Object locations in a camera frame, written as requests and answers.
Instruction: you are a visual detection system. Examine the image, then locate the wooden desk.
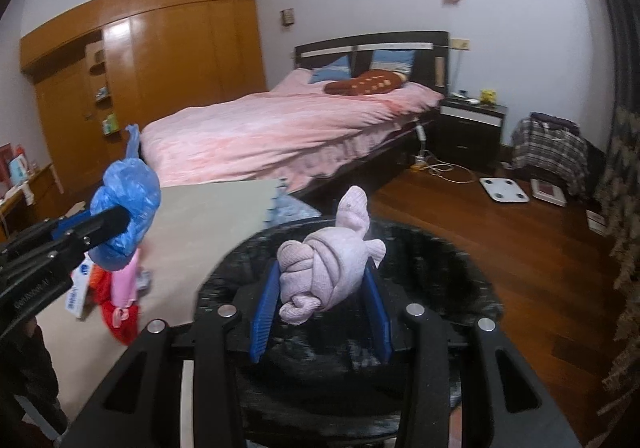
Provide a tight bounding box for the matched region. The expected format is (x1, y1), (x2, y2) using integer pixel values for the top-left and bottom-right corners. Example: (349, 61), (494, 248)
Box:
(1, 164), (64, 241)

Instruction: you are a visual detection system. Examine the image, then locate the plaid bag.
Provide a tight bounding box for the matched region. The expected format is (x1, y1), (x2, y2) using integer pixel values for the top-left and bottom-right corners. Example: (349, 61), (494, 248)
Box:
(511, 112), (588, 195)

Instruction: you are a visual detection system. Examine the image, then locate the white charger cable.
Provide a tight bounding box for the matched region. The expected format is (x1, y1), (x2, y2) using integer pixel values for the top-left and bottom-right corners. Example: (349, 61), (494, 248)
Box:
(412, 125), (478, 186)

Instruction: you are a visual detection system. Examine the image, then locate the black trash bin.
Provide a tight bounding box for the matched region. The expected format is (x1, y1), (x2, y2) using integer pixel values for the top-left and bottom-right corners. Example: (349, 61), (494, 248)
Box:
(193, 217), (506, 448)

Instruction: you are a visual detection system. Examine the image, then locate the right blue pillow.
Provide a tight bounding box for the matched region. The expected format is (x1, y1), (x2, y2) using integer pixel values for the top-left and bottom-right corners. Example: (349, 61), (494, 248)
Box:
(370, 49), (416, 77)

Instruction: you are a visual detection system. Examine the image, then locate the blue quilted mat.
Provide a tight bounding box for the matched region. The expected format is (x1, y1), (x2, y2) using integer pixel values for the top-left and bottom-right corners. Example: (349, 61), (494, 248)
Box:
(266, 178), (321, 228)

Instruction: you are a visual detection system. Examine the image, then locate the left blue pillow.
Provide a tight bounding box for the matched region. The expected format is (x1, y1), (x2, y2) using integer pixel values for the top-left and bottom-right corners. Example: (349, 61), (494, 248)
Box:
(309, 56), (352, 84)

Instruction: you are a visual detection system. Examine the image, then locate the red rubber glove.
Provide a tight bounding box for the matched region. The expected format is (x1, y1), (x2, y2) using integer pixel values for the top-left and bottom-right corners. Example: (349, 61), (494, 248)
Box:
(89, 266), (139, 346)

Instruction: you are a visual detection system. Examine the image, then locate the left wall lamp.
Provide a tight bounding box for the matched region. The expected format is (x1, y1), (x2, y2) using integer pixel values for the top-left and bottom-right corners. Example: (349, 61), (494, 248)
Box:
(280, 8), (295, 27)

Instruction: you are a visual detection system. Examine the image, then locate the wooden wardrobe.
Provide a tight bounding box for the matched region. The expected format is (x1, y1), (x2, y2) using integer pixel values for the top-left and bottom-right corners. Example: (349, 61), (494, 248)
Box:
(20, 0), (266, 192)

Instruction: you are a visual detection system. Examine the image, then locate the grey table cloth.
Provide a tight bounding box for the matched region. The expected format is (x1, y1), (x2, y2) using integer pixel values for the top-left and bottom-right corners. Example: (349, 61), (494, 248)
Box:
(37, 179), (280, 420)

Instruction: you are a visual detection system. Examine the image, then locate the black bedside table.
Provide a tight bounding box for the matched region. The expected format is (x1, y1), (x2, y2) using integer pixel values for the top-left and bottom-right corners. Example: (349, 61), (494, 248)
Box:
(434, 99), (508, 173)

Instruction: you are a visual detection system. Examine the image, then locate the knotted pale pink cloth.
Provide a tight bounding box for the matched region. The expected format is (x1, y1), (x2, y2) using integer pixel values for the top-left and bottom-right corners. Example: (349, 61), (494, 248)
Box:
(277, 186), (386, 325)

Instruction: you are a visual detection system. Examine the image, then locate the patterned curtain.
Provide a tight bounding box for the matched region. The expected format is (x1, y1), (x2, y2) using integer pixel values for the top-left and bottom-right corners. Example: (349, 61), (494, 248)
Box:
(596, 0), (639, 424)

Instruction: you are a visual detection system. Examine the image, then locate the white bathroom scale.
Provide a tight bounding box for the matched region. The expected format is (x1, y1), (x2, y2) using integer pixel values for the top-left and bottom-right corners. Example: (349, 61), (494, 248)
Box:
(480, 177), (529, 204)

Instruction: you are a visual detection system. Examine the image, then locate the yellow plush toy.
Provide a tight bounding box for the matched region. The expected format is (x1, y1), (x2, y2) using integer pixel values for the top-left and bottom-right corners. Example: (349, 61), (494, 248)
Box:
(480, 89), (497, 104)

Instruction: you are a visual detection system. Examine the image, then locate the brown dotted cushion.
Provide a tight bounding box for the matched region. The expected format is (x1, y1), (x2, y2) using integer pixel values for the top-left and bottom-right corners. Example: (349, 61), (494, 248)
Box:
(323, 68), (407, 96)

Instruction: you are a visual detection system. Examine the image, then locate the red and white scale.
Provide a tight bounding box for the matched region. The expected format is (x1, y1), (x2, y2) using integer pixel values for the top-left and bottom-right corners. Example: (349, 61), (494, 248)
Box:
(530, 178), (566, 207)

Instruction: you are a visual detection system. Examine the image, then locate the blue plastic bag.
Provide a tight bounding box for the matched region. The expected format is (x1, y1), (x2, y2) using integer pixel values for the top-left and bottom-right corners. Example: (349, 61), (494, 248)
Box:
(89, 124), (162, 271)

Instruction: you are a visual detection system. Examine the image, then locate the pink cloth item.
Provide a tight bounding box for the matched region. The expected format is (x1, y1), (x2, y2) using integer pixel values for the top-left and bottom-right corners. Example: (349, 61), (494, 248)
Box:
(111, 251), (140, 329)

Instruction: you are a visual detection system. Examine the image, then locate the blue pillow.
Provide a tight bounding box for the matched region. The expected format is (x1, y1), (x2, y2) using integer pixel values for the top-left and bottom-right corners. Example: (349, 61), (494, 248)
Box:
(370, 49), (416, 77)
(309, 56), (352, 84)

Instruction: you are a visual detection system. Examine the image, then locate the dark wooden headboard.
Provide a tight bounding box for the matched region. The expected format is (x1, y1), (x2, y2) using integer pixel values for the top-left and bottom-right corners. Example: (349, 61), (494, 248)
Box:
(293, 30), (450, 89)

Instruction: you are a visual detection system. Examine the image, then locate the bed with pink cover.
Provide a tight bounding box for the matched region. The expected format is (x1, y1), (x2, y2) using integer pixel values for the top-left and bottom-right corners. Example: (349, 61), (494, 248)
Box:
(141, 68), (442, 192)

